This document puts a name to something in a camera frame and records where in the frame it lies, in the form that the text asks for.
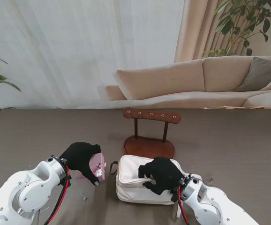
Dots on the white sheer curtain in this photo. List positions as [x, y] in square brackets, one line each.
[79, 47]

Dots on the white leather bag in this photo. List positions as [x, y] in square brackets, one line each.
[130, 189]

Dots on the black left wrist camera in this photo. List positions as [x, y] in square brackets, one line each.
[65, 181]

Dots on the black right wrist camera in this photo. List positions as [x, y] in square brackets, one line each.
[175, 194]

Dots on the beige curtain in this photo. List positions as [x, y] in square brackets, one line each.
[196, 35]

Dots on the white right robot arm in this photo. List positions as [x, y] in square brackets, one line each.
[208, 204]

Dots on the pink jewelry box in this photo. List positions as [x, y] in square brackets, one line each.
[98, 165]

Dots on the brown wooden jewelry stand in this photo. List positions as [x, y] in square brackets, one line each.
[147, 147]

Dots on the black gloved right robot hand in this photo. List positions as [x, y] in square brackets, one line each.
[166, 174]

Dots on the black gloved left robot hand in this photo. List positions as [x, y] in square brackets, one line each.
[79, 155]

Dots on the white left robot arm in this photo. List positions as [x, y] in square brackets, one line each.
[20, 194]

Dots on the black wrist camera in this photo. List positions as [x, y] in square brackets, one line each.
[175, 194]
[65, 181]

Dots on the grey cushion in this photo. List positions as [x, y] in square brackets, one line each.
[259, 75]

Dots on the tall leafy ficus plant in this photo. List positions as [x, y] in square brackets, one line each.
[227, 23]

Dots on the beige sofa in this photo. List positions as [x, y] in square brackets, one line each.
[163, 79]

